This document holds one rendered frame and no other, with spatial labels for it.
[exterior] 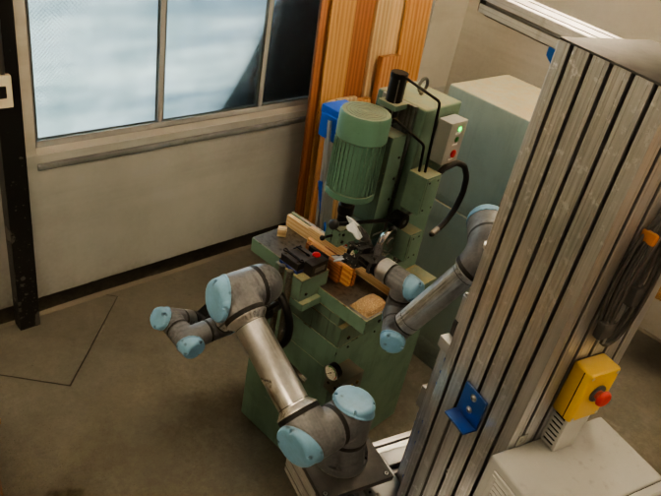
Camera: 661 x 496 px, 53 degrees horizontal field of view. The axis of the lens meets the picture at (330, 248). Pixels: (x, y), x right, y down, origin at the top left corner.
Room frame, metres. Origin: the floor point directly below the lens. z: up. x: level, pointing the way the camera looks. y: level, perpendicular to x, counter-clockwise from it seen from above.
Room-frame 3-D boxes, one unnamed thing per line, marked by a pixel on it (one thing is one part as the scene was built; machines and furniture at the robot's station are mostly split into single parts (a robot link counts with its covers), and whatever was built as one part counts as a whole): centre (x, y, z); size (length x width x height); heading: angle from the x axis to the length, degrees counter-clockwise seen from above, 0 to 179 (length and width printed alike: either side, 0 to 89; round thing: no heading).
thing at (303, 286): (1.92, 0.08, 0.92); 0.15 x 0.13 x 0.09; 52
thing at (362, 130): (2.08, -0.03, 1.35); 0.18 x 0.18 x 0.31
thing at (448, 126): (2.24, -0.33, 1.40); 0.10 x 0.06 x 0.16; 142
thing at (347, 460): (1.25, -0.14, 0.87); 0.15 x 0.15 x 0.10
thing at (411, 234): (2.13, -0.26, 1.02); 0.09 x 0.07 x 0.12; 52
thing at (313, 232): (2.00, -0.13, 0.95); 0.55 x 0.02 x 0.04; 52
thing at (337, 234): (2.09, -0.04, 1.03); 0.14 x 0.07 x 0.09; 142
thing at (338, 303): (1.99, 0.03, 0.87); 0.61 x 0.30 x 0.06; 52
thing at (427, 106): (2.31, -0.20, 1.16); 0.22 x 0.22 x 0.72; 52
